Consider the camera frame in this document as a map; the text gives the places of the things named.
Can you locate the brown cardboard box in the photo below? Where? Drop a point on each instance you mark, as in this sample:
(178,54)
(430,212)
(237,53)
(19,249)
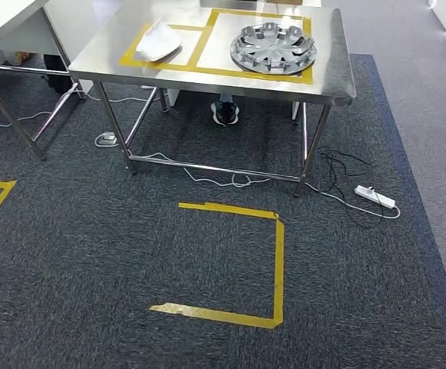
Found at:
(284,2)

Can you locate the grey plastic hubcap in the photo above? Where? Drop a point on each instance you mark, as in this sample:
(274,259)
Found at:
(273,48)

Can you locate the steel workbench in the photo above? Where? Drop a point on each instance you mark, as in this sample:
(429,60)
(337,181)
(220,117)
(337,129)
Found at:
(330,61)

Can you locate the yellow workbench tape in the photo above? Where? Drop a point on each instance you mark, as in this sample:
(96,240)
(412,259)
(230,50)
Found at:
(202,46)

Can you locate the person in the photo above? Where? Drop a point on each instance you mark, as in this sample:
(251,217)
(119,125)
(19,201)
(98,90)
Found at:
(224,112)
(57,74)

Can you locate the white desk with steel frame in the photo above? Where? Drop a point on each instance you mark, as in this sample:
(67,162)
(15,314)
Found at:
(0,20)

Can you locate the white power strip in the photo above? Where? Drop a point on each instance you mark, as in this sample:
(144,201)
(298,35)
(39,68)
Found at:
(376,198)
(108,138)

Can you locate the white plastic part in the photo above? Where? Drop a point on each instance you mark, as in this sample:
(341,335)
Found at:
(157,40)

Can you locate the orange yellow packet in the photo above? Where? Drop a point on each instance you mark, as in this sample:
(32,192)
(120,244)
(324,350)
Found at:
(25,57)

